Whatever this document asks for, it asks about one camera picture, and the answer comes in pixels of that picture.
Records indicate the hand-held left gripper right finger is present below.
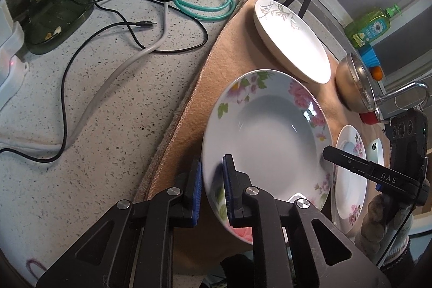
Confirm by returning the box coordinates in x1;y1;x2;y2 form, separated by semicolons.
221;154;394;288

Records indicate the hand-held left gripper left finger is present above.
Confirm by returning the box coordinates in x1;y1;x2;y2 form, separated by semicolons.
35;155;203;288

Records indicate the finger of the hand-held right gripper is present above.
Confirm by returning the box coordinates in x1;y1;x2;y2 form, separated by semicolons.
322;145;372;178

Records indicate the light blue bowl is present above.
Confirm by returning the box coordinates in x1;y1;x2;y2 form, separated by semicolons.
367;138;385;170

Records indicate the large floral plate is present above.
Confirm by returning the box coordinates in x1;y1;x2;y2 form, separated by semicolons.
201;69;335;245

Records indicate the white plate grey leaf print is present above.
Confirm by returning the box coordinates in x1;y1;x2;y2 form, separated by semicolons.
253;0;332;84

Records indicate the person's right hand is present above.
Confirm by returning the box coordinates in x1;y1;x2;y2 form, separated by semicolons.
359;197;414;262

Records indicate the small floral plate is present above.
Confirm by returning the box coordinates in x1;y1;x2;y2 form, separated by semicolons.
331;124;368;236

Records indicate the red round object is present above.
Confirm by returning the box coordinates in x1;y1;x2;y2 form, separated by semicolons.
359;109;379;125

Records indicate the chrome faucet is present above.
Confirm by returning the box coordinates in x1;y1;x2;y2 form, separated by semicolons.
374;80;429;121

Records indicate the steel bowl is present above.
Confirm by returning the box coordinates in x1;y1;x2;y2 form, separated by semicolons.
335;53;380;113

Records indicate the blue ribbed cup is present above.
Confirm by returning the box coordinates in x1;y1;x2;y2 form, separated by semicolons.
358;46;381;69

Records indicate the green dish soap bottle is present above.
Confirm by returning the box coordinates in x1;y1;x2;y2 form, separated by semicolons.
343;4;403;49

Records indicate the tan felt mat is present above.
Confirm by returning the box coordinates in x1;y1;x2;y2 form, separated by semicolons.
133;0;389;275

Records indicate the dark green tray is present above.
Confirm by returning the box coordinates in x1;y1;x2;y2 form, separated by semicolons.
25;0;94;55

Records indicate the white power strip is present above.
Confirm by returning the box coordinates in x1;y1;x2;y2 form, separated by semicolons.
0;0;29;106

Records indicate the white cable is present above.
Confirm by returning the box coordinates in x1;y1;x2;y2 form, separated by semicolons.
0;0;217;154

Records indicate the black looped cable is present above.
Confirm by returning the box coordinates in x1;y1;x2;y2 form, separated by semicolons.
7;0;244;56

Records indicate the black usb cable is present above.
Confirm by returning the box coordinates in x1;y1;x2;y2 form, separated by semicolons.
0;20;158;164

